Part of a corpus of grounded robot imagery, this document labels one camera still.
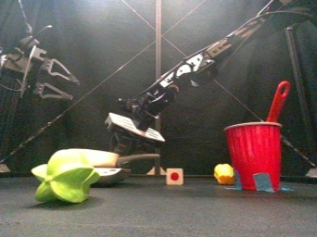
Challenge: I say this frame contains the wooden block with red dot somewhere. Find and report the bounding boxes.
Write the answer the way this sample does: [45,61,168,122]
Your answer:
[164,168,186,186]

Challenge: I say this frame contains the green toy starfruit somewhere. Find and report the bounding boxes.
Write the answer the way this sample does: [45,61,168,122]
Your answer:
[31,148,102,204]

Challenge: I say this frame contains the yellow toy bell pepper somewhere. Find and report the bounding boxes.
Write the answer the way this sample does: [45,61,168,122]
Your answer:
[213,163,237,186]

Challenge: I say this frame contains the red plastic cup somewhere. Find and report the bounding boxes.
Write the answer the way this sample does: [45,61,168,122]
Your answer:
[223,121,284,192]

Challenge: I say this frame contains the thin diagonal brace wire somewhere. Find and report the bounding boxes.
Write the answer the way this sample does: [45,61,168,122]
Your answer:
[120,0,317,170]
[0,0,209,164]

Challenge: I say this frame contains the white toy pan grey handle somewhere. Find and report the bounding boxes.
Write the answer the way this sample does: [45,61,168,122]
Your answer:
[67,147,162,170]

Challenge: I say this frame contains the grey pole base bracket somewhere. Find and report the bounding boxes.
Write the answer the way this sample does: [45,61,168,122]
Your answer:
[146,166,167,177]

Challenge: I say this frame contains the vertical metal frame pole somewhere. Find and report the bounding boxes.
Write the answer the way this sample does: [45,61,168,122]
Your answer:
[154,0,163,176]

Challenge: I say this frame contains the red spatula handle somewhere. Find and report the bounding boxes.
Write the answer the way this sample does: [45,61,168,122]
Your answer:
[265,81,292,124]

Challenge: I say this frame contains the black metal frame post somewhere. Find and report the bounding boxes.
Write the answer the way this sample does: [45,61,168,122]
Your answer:
[284,24,310,179]

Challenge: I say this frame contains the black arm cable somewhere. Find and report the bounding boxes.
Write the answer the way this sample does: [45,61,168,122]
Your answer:
[227,8,317,35]

